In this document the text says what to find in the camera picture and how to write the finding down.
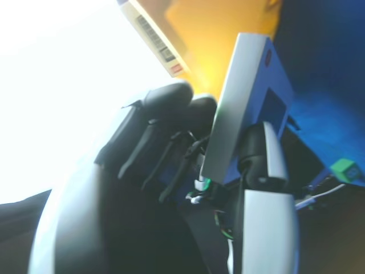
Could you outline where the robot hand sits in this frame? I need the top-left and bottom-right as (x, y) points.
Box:
(28, 80), (301, 274)

